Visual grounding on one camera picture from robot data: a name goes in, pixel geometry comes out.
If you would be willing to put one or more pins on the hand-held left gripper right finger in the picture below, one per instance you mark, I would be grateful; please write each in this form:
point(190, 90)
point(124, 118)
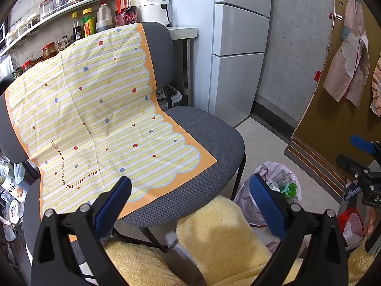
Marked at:
point(268, 208)

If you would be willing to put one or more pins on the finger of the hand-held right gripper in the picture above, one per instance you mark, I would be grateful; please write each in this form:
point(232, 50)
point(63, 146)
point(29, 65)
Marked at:
point(352, 166)
point(361, 143)

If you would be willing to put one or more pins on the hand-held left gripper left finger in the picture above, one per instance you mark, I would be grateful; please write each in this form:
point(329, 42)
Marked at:
point(114, 202)

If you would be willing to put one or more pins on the pink-lined trash bin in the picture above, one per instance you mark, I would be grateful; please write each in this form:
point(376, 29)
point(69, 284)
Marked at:
point(247, 196)

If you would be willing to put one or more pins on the green plastic bottle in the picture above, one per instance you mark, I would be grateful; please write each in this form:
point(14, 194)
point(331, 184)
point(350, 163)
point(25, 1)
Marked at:
point(290, 190)

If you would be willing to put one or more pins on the person's right hand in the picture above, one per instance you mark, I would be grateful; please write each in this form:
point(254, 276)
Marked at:
point(371, 222)

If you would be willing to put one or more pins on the brown wooden door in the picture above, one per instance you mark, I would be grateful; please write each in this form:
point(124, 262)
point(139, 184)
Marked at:
point(333, 131)

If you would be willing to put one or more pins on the red plastic bag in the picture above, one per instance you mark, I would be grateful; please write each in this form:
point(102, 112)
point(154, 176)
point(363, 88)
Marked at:
point(351, 226)

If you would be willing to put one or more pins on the yellow fluffy towel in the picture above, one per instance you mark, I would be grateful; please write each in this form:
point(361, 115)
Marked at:
point(226, 238)

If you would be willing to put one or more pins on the person's left leg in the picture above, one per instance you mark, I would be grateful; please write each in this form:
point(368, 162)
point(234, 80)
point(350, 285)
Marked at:
point(134, 262)

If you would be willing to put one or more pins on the pink apron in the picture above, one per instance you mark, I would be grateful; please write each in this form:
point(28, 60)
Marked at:
point(348, 53)

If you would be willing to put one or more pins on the grey office chair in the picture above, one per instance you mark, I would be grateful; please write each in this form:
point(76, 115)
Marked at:
point(208, 131)

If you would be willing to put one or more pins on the white printed plate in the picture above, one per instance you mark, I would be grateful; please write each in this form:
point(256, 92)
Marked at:
point(15, 211)

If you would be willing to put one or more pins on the yellow striped dotted mat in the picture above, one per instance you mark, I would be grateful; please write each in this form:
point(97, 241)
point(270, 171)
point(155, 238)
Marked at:
point(104, 95)

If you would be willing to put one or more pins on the white plastic crate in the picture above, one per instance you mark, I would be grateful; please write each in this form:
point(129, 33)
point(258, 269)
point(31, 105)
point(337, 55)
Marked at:
point(172, 95)

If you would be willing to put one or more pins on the white refrigerator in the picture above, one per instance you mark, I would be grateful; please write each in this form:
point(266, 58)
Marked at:
point(238, 65)

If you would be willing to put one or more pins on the red-lid glass jar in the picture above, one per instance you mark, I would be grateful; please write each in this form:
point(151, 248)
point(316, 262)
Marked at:
point(50, 51)
point(29, 66)

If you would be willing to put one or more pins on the dark soy sauce bottle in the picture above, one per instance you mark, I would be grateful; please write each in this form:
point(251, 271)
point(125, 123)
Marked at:
point(77, 29)

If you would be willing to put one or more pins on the yellow green bottle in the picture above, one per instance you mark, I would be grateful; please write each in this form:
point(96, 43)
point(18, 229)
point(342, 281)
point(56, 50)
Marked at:
point(89, 23)

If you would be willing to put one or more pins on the white kitchen counter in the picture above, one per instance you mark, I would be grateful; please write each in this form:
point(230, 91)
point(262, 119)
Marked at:
point(184, 32)

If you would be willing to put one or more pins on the glass storage jar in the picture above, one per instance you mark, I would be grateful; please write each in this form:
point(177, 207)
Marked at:
point(33, 20)
point(10, 38)
point(47, 9)
point(22, 29)

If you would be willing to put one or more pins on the large red-label oil bottle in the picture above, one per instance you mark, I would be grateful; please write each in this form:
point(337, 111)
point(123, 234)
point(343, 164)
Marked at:
point(122, 3)

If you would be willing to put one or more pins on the white air fryer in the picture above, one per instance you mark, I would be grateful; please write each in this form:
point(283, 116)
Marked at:
point(151, 3)

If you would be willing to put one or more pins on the white wall shelf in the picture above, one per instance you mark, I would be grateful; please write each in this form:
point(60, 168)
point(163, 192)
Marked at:
point(98, 0)

